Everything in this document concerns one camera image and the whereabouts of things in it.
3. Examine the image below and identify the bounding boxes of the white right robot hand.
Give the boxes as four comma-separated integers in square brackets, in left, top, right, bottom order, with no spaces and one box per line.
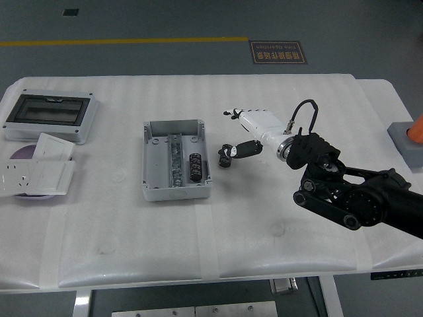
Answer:
[222,108,288,160]

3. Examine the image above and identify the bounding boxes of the black cylindrical battery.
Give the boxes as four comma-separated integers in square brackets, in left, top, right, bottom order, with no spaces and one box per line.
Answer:
[217,143,234,168]
[188,152,204,182]

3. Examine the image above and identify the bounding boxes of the grey open junction box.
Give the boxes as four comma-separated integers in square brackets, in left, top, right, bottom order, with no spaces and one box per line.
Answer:
[141,119,213,202]

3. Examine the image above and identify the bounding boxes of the grey distribution box dark window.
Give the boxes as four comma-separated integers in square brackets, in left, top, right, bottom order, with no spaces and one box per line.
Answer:
[1,88,100,145]

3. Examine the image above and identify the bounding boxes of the brown floor sign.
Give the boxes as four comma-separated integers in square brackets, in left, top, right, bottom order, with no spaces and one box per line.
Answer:
[249,40,308,65]

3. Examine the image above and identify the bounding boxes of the white foam mat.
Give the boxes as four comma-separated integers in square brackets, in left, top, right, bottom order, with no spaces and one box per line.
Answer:
[0,74,423,290]

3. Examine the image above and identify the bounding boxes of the grey block base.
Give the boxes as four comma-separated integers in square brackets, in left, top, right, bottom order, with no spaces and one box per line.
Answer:
[387,121,423,172]

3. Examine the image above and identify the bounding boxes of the white table leg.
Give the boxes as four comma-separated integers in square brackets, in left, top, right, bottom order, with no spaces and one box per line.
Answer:
[319,275,344,317]
[73,289,93,317]

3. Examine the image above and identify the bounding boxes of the black table control panel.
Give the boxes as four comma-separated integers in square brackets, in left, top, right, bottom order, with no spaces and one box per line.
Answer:
[369,269,423,281]

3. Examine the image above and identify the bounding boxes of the purple round plate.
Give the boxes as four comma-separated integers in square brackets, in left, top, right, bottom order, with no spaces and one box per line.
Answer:
[9,144,57,201]

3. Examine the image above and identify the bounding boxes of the white socket panel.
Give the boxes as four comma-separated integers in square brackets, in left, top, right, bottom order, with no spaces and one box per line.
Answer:
[0,160,40,198]

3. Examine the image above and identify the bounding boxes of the metal mounting rail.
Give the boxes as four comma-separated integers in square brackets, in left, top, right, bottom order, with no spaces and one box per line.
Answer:
[167,133,184,188]

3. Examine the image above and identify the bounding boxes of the silver metal bracket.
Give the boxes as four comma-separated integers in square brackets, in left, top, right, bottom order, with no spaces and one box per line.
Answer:
[270,278,298,295]

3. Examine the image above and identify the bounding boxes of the grey metal base plate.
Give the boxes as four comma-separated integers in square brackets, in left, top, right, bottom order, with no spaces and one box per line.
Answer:
[194,300,278,317]
[111,306,196,317]

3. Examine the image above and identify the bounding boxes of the white switch panel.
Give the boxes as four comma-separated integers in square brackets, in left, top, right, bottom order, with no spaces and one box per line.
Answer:
[25,160,76,195]
[32,132,75,162]

